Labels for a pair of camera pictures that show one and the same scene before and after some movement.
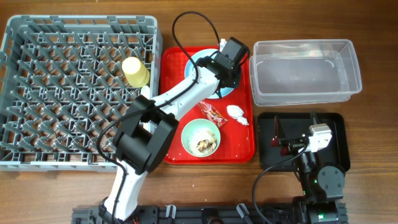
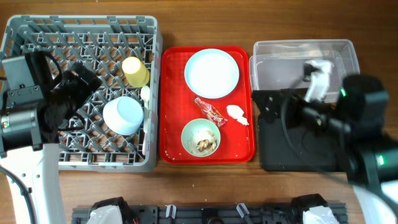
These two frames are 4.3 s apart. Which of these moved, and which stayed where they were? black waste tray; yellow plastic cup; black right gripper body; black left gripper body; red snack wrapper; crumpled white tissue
Moved: black right gripper body; black left gripper body
Stayed: yellow plastic cup; red snack wrapper; black waste tray; crumpled white tissue
